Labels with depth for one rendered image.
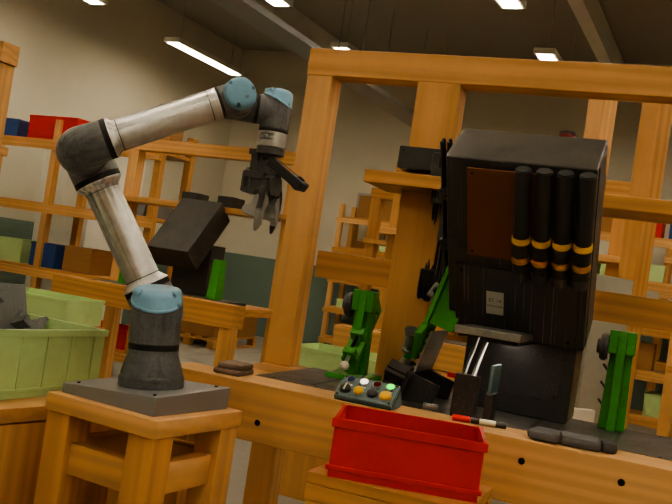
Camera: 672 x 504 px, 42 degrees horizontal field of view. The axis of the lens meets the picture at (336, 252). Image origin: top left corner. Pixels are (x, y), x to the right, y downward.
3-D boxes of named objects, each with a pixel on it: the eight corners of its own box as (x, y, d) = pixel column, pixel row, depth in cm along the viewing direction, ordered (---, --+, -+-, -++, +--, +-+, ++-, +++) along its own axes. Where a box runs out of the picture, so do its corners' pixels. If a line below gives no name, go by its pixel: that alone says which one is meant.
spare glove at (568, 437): (613, 448, 205) (615, 438, 205) (617, 456, 194) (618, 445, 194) (527, 432, 209) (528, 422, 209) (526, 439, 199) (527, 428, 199)
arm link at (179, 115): (41, 129, 195) (248, 62, 202) (49, 136, 206) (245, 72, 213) (59, 178, 195) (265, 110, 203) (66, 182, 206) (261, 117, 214)
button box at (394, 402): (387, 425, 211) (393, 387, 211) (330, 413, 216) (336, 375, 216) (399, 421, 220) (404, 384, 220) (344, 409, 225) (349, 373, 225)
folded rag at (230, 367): (239, 377, 229) (241, 366, 230) (212, 371, 232) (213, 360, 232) (254, 374, 239) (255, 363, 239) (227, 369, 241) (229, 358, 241)
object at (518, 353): (566, 424, 234) (584, 299, 234) (455, 402, 245) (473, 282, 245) (573, 417, 251) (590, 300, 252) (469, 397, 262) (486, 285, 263)
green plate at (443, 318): (444, 350, 230) (475, 277, 229) (416, 337, 233) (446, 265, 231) (454, 349, 241) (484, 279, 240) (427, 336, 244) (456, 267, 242)
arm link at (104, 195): (144, 347, 209) (47, 138, 206) (148, 341, 223) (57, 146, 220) (190, 326, 210) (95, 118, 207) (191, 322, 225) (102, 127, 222)
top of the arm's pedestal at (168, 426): (153, 440, 181) (156, 421, 181) (44, 408, 196) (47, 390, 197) (241, 427, 209) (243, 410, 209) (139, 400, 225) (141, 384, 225)
